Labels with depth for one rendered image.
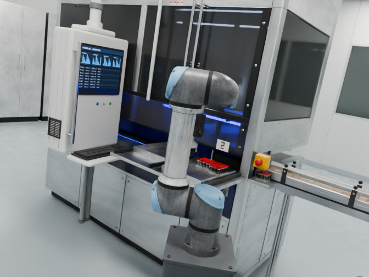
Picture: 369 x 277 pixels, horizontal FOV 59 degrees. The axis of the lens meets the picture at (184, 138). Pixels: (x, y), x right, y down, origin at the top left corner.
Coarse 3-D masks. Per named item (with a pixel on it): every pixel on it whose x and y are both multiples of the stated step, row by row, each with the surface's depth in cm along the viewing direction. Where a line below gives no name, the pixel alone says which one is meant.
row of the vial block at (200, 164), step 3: (198, 159) 189; (198, 162) 190; (201, 162) 188; (204, 162) 187; (207, 162) 187; (195, 165) 190; (198, 165) 190; (201, 165) 189; (204, 165) 187; (207, 165) 186; (216, 165) 183; (204, 168) 188; (207, 168) 186; (222, 168) 181
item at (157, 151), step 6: (150, 144) 214; (156, 144) 218; (162, 144) 223; (138, 150) 200; (144, 150) 196; (150, 150) 211; (156, 150) 213; (162, 150) 215; (150, 156) 194; (156, 156) 191; (162, 156) 201
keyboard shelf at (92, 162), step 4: (72, 152) 210; (68, 156) 199; (72, 156) 199; (108, 156) 210; (112, 156) 211; (76, 160) 195; (80, 160) 194; (84, 160) 194; (88, 160) 196; (92, 160) 197; (96, 160) 198; (100, 160) 199; (104, 160) 201; (108, 160) 204; (112, 160) 207; (84, 164) 192; (88, 164) 191; (92, 164) 192; (96, 164) 195
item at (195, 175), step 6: (192, 162) 195; (162, 168) 173; (192, 168) 187; (198, 168) 188; (192, 174) 176; (198, 174) 178; (204, 174) 179; (210, 174) 181; (222, 174) 174; (228, 174) 179; (192, 180) 162; (198, 180) 159; (204, 180) 161; (210, 180) 165
